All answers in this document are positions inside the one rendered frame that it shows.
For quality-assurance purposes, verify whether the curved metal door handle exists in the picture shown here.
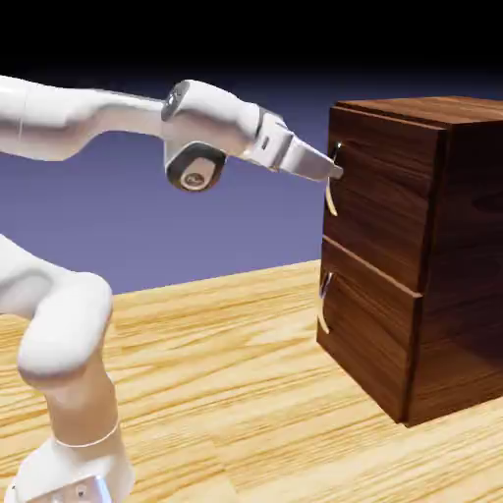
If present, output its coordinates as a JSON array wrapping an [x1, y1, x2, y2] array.
[[316, 272, 334, 336], [324, 141, 344, 217]]

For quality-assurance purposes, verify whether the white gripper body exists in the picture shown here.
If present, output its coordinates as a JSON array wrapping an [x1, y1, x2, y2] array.
[[281, 137, 335, 183]]

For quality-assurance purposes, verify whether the dark wood cabinet door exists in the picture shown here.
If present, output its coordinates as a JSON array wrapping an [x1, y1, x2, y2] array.
[[322, 105, 448, 295], [316, 236, 422, 424]]

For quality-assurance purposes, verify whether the dark wood cabinet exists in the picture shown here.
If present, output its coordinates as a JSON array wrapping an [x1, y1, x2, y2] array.
[[316, 96, 503, 428]]

